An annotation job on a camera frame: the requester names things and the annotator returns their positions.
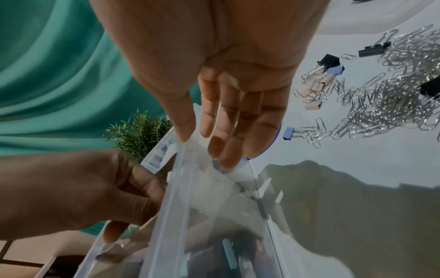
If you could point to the small potted green plant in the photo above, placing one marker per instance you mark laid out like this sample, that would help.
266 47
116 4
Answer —
141 135

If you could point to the clear plastic storage box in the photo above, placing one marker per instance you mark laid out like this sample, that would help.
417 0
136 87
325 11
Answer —
199 217

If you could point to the clear plastic box lid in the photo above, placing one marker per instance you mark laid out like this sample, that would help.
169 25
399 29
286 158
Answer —
371 16

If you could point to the white table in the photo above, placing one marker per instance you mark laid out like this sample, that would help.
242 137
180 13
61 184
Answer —
361 152

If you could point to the blue round card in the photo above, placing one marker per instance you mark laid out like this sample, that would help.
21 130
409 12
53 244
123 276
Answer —
271 141

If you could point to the pink binder clip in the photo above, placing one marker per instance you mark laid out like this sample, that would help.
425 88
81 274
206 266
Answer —
313 106
326 81
309 92

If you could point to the person's right hand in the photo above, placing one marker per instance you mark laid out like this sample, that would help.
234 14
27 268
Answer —
206 40

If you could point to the blue binder clip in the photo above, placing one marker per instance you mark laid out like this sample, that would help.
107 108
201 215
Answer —
288 133
336 70

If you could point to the green fabric curtain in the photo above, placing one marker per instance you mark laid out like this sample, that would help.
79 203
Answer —
51 68

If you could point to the pile of silver paper clips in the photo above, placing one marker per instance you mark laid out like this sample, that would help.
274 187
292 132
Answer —
388 103

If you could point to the person's left hand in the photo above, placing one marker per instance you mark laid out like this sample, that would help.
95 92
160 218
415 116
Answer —
68 190

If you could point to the large black binder clip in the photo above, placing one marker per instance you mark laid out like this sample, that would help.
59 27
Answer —
431 88

